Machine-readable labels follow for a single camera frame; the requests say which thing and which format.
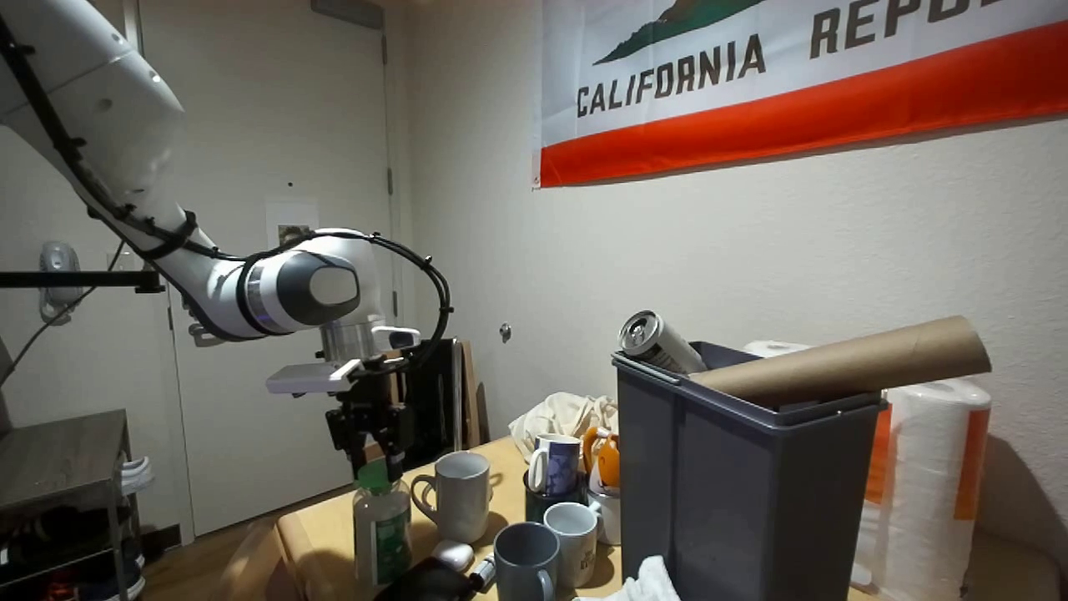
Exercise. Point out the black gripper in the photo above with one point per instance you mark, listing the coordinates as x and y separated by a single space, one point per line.
371 399

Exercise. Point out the green bottle lid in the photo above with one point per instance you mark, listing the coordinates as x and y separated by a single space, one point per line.
371 478

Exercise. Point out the clear plastic bottle green label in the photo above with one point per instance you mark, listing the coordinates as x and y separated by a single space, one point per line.
381 535

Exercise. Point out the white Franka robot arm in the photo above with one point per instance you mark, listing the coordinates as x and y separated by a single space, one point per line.
121 135

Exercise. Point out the small white dropper bottle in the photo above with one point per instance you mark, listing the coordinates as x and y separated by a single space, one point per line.
482 573

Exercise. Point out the dark leaning boards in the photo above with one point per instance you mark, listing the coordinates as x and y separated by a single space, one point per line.
451 387

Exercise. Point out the white ceramic mug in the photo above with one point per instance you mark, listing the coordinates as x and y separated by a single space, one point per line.
458 499

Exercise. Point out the white earbuds case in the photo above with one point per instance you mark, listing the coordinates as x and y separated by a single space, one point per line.
451 551

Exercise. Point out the blue patterned white mug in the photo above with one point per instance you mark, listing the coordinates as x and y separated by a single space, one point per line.
556 470

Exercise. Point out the beige cloth bag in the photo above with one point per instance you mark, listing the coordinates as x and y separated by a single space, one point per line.
556 420

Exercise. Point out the grey ceramic mug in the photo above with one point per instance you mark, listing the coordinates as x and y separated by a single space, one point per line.
526 566

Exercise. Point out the small white mug teal inside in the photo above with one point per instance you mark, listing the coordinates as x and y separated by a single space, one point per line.
576 540

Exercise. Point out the orange white container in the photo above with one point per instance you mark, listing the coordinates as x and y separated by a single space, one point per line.
603 455

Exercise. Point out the white tissue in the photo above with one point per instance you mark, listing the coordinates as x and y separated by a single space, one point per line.
644 581

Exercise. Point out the white rolled tube grey cap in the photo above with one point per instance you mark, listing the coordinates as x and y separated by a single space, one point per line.
658 340

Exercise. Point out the white door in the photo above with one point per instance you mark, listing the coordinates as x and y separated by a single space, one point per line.
268 144

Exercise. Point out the black horizontal stand bar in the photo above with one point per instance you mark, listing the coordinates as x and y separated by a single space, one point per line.
69 277

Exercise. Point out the grey plastic bin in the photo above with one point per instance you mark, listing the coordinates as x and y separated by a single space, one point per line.
744 501

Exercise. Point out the brown cardboard tube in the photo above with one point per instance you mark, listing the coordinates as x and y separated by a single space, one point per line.
854 359

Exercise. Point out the paper towel pack orange print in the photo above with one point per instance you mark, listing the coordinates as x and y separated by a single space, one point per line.
927 489

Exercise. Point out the California Republic flag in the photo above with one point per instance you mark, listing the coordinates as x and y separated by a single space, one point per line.
801 79

